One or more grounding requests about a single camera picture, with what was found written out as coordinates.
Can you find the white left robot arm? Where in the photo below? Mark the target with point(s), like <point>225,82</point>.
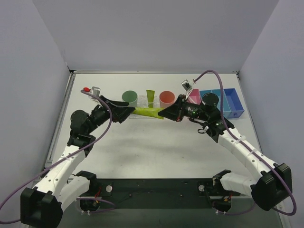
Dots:
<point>40,206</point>

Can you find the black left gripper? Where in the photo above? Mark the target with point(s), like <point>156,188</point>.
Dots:
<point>111,110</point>

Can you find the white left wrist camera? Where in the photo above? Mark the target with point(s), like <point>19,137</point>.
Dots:
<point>94,91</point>

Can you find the green plastic cup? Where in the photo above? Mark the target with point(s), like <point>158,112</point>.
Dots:
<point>131,97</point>

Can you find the light blue organizer box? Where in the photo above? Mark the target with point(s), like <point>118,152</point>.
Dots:
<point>217,92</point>

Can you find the yellow toothpaste tube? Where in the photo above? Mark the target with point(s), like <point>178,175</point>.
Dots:
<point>149,112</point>
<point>150,98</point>

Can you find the pink organizer box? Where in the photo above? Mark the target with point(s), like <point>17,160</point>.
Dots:
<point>194,97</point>

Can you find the orange plastic cup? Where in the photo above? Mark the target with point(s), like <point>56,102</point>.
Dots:
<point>166,98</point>

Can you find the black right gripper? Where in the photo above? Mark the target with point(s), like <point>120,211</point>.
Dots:
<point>179,109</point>

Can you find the large clear textured tray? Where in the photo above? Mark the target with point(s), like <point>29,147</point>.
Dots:
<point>142,102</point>

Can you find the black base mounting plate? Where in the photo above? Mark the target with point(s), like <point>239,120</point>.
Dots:
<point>197,193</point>

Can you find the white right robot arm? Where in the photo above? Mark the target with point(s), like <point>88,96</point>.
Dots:
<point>269,184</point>

